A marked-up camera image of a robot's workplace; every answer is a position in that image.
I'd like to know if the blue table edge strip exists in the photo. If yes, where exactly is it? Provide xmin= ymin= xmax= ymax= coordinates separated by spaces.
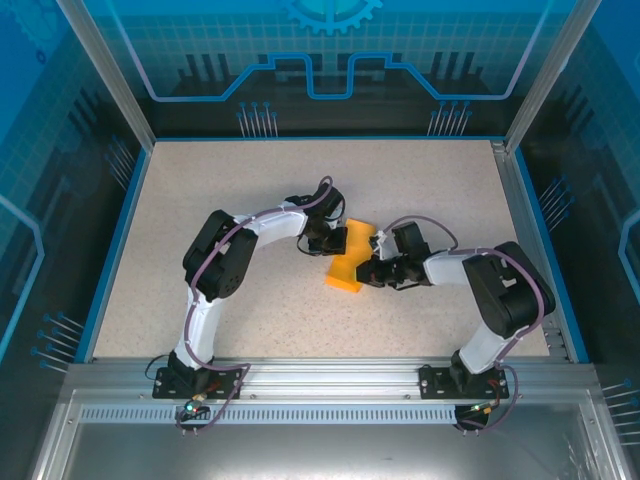
xmin=513 ymin=149 xmax=591 ymax=364
xmin=73 ymin=147 xmax=152 ymax=364

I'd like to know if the grey metal tray panel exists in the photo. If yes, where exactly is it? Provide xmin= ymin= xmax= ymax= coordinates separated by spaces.
xmin=27 ymin=389 xmax=629 ymax=480

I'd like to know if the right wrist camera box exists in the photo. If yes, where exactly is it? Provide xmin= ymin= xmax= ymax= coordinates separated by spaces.
xmin=368 ymin=228 xmax=397 ymax=261

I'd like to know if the aluminium side rail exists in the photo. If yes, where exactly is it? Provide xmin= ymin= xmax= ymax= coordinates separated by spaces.
xmin=490 ymin=140 xmax=572 ymax=362

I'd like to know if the aluminium mounting rail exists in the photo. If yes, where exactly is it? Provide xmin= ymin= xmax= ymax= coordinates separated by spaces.
xmin=64 ymin=355 xmax=599 ymax=401

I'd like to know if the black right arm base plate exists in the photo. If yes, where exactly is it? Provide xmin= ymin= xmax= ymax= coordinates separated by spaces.
xmin=418 ymin=363 xmax=511 ymax=400

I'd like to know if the slotted grey cable duct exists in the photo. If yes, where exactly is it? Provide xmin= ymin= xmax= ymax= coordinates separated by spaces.
xmin=78 ymin=404 xmax=464 ymax=425

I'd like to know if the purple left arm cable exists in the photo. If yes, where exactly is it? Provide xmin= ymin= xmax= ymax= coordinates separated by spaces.
xmin=174 ymin=174 xmax=347 ymax=437

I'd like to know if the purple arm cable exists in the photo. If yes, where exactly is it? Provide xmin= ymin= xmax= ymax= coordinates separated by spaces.
xmin=174 ymin=174 xmax=347 ymax=437
xmin=382 ymin=214 xmax=546 ymax=437

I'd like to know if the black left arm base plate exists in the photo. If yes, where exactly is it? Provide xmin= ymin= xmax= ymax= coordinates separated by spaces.
xmin=152 ymin=367 xmax=245 ymax=400

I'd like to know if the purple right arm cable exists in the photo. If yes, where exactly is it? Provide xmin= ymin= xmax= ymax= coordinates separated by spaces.
xmin=382 ymin=214 xmax=546 ymax=437

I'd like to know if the aluminium frame post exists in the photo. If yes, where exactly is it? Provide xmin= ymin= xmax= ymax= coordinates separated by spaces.
xmin=503 ymin=0 xmax=604 ymax=154
xmin=55 ymin=0 xmax=155 ymax=150

